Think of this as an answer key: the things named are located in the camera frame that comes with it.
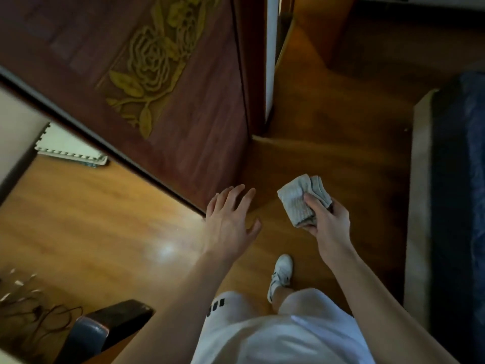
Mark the black baseboard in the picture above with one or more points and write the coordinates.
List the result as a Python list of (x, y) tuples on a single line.
[(22, 166), (416, 9)]

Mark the person's bare leg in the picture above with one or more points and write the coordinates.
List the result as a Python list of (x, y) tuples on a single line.
[(282, 299)]

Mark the black office chair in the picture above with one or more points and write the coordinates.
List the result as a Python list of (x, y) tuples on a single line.
[(98, 329)]

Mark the blue quilted mattress cover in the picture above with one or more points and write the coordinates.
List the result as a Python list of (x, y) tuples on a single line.
[(458, 223)]

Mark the white shoe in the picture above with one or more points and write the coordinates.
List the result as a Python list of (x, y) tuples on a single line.
[(282, 271)]

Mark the grey cleaning cloth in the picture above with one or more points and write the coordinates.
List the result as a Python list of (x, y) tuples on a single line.
[(295, 200)]

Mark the wooden door frame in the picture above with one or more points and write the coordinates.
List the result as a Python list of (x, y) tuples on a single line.
[(255, 71)]

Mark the person's left hand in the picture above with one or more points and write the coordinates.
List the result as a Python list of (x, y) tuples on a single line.
[(227, 231)]

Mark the bed with dark blue mattress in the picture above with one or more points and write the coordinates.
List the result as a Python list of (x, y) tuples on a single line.
[(418, 223)]

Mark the brown door with rose carving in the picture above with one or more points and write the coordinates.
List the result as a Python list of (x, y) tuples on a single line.
[(189, 109)]

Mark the grey trousers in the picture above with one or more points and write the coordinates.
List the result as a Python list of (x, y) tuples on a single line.
[(284, 337)]

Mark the person's right forearm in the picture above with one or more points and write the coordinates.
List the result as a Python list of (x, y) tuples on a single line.
[(379, 318)]

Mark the person's left forearm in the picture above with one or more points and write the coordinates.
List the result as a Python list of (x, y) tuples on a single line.
[(178, 318)]

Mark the plain orange wooden door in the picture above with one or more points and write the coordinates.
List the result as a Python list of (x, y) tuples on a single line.
[(322, 26)]

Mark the person's right hand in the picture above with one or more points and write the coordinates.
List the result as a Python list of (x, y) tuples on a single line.
[(333, 235)]

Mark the white foam puzzle mats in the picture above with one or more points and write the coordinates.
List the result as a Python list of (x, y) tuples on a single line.
[(64, 147)]

